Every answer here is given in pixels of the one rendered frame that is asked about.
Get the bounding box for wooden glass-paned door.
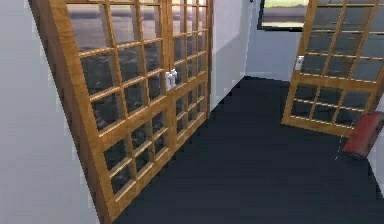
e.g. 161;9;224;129
281;0;384;138
29;0;175;224
164;0;214;152

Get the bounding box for black framed window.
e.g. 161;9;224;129
257;0;313;33

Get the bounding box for red box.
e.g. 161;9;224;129
342;112;384;160

